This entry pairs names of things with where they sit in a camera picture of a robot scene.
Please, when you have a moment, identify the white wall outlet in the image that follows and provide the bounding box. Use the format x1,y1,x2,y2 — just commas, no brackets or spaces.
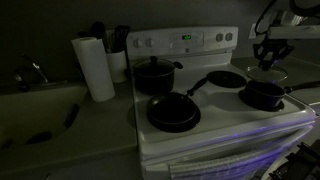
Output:
248,22,260,40

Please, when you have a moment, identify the small black saucepan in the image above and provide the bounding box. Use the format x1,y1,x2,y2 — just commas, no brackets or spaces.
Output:
243,79,320,110

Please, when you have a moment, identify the stainless steel pot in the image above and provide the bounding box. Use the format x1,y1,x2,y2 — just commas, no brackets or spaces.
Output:
245,63,289,85

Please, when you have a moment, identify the black frying pan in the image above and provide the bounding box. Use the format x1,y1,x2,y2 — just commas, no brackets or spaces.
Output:
146,77,208,125

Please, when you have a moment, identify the black ladle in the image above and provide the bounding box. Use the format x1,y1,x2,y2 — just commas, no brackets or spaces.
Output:
89,21,110,53

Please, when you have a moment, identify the white oven door handle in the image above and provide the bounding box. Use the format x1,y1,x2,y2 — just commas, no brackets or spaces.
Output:
167,145,292,180

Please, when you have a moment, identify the metal sink faucet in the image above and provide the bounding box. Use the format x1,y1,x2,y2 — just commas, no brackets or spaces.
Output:
13,53,50,92

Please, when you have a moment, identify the kitchen sink basin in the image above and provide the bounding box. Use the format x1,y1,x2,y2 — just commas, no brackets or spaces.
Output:
0,83,90,152

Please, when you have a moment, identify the white electric stove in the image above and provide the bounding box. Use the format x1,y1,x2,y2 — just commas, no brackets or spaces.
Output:
125,25,317,180

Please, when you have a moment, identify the black skillet rear right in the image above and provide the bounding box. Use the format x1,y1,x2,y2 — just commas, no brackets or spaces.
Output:
205,70,248,90

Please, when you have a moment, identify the black slotted spatula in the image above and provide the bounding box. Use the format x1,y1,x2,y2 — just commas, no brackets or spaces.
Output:
112,24,131,54

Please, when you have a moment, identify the white paper towel roll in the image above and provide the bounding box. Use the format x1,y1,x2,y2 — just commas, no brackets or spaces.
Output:
70,36,117,103

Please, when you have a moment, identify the dark oblong utensil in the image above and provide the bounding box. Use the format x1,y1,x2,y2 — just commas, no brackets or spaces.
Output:
64,103,81,130
24,131,54,146

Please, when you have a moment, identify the black equipment frame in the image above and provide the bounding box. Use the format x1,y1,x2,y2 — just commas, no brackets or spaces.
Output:
268,141,320,180

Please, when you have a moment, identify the large black pot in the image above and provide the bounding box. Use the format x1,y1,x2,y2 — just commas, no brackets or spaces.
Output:
132,59,184,95

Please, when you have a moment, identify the white utensil holder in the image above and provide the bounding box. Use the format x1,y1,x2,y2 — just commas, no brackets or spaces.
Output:
105,49,129,84

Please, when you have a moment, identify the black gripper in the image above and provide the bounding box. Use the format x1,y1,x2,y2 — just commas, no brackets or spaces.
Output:
252,38,296,72

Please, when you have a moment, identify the large glass lid black knob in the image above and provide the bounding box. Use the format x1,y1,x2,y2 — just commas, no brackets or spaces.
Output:
133,55,176,76

